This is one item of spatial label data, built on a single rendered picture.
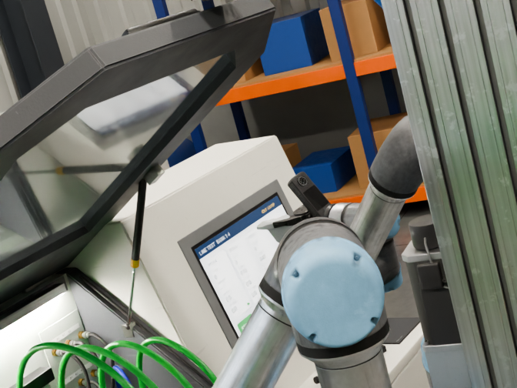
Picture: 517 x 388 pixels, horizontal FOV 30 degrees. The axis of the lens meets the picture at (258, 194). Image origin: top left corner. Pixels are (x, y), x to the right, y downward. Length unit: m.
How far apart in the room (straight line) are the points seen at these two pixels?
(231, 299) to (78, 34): 7.02
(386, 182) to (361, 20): 5.31
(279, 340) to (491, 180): 0.36
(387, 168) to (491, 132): 0.45
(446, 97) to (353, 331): 0.37
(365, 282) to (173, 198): 1.27
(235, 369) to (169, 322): 0.92
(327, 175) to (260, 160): 4.79
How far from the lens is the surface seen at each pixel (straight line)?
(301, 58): 7.29
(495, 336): 1.43
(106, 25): 9.32
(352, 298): 1.12
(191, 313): 2.27
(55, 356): 2.29
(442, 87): 1.33
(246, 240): 2.47
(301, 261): 1.12
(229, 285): 2.38
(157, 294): 2.21
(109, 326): 2.29
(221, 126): 8.91
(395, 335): 2.64
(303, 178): 2.17
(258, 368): 1.31
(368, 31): 7.03
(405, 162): 1.74
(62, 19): 9.07
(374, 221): 1.83
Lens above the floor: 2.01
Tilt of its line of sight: 13 degrees down
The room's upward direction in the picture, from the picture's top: 15 degrees counter-clockwise
